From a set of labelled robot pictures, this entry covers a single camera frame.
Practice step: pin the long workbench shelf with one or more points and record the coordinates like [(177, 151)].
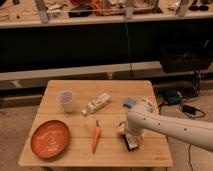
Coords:
[(41, 13)]

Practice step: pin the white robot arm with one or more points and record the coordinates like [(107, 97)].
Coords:
[(142, 116)]

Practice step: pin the wooden table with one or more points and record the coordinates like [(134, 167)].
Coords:
[(111, 150)]

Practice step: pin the black box on floor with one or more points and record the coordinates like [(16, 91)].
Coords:
[(184, 57)]

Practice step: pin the translucent plastic cup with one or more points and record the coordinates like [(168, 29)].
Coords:
[(66, 99)]

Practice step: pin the blue sponge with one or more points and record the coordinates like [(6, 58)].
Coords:
[(129, 102)]

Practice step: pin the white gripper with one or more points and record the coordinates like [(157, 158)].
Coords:
[(130, 139)]

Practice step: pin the orange toy carrot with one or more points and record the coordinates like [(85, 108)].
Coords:
[(96, 135)]

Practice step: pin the orange ceramic plate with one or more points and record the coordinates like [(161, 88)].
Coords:
[(50, 139)]

